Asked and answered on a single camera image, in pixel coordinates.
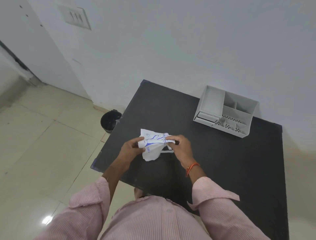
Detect person's left hand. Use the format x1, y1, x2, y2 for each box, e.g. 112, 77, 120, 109
119, 137, 146, 169

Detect person's right hand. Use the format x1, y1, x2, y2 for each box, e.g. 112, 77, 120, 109
164, 135, 195, 169

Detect white plastic bag blue print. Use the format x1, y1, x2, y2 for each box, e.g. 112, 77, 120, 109
138, 128, 176, 163

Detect person's right forearm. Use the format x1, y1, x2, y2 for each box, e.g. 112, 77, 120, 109
184, 164, 208, 186

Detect person's left forearm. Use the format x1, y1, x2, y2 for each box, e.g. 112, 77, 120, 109
102, 158, 131, 198

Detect black trash bin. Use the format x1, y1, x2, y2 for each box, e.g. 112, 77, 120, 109
100, 110, 123, 134

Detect white compartment organizer tray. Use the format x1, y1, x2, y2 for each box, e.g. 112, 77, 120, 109
193, 85, 259, 138

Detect pink striped shirt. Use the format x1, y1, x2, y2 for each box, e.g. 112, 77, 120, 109
34, 176, 272, 240

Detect white door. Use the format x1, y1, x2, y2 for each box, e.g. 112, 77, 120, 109
0, 0, 93, 102

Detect orange thread bracelet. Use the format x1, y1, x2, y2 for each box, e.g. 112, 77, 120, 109
185, 162, 200, 178

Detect white wall switch plate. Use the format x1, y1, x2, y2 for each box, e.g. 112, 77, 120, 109
57, 4, 92, 31

